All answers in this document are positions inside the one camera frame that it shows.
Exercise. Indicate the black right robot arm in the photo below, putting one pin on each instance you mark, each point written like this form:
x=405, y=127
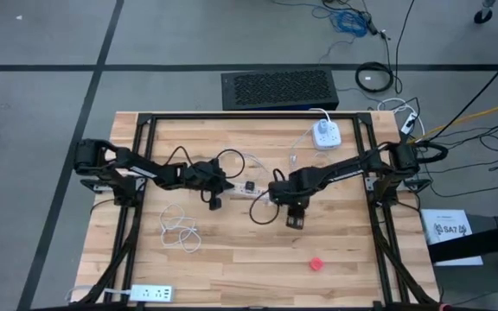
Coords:
x=353, y=166

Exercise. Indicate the white square power strip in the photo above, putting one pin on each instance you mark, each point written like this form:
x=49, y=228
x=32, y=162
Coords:
x=327, y=140

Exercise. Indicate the blue-grey USB wall charger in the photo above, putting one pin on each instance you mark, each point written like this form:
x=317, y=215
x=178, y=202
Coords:
x=323, y=128

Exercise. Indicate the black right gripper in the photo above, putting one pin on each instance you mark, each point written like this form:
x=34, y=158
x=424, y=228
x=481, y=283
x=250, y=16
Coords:
x=294, y=194

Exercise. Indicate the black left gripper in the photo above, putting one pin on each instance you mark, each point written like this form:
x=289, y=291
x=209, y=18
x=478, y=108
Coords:
x=206, y=177

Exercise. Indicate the black crossbar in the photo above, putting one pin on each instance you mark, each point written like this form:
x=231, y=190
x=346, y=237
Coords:
x=482, y=242

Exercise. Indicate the white rectangular power strip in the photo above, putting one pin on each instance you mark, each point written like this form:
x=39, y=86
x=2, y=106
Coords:
x=238, y=188
x=151, y=293

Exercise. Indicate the black caster wheel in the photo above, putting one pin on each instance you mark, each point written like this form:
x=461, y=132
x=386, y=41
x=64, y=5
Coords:
x=482, y=16

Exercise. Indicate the red USB wall charger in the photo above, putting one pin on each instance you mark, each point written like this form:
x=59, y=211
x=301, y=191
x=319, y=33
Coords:
x=316, y=264

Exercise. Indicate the small white extension socket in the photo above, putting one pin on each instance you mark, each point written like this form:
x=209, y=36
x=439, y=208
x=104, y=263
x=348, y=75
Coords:
x=409, y=123

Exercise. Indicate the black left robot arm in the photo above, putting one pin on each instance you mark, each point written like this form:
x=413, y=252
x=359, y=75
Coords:
x=145, y=170

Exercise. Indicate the black perforated computer case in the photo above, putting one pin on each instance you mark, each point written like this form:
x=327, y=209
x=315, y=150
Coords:
x=279, y=88

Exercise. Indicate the dark grey cart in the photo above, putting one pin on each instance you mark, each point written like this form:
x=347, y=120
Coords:
x=491, y=281

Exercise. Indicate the white printed paper sheet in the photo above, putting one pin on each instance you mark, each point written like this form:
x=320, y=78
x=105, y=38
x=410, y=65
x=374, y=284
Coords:
x=448, y=242

